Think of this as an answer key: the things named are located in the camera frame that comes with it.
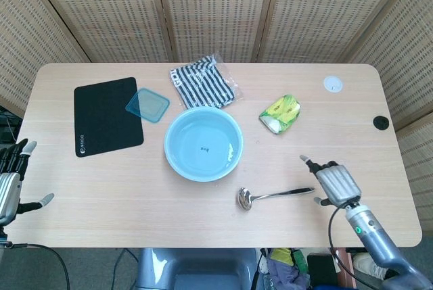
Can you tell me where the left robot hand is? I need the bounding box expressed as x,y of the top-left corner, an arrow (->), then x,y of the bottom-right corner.
0,138 -> 55,226

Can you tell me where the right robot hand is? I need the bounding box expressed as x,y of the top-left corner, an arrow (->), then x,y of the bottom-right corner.
299,154 -> 363,208

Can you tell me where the metal ladle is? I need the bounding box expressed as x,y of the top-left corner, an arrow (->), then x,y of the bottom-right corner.
235,187 -> 315,212

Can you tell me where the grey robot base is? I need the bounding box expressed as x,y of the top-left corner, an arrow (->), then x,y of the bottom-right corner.
134,247 -> 263,290

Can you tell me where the light blue bowl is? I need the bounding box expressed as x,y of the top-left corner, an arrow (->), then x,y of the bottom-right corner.
164,106 -> 244,183

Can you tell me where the green yellow snack packet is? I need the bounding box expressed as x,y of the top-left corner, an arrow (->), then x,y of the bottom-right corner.
258,94 -> 302,135

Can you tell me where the pile of coloured clutter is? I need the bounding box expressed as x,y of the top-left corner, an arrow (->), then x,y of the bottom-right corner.
258,247 -> 388,290

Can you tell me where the black mouse pad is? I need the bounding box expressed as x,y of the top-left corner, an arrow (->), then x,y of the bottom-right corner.
73,76 -> 145,158

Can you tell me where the teal transparent container lid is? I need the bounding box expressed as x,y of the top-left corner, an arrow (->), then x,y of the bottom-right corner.
124,87 -> 170,124

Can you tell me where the striped cloth in plastic bag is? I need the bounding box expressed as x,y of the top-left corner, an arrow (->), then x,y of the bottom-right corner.
169,53 -> 244,110

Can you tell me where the woven folding screen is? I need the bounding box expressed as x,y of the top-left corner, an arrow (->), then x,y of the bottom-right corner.
0,0 -> 433,226

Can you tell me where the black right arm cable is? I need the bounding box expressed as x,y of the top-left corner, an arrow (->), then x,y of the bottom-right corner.
327,206 -> 385,290

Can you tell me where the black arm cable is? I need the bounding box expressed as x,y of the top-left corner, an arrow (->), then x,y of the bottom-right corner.
327,206 -> 385,290
3,241 -> 71,290

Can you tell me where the black cable grommet hole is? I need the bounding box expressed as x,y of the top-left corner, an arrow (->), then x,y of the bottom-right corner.
373,116 -> 390,131

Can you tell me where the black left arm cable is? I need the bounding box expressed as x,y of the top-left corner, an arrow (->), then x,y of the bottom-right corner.
3,241 -> 71,290

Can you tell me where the white round cable grommet cap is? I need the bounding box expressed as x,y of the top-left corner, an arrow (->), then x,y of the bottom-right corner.
323,76 -> 344,93

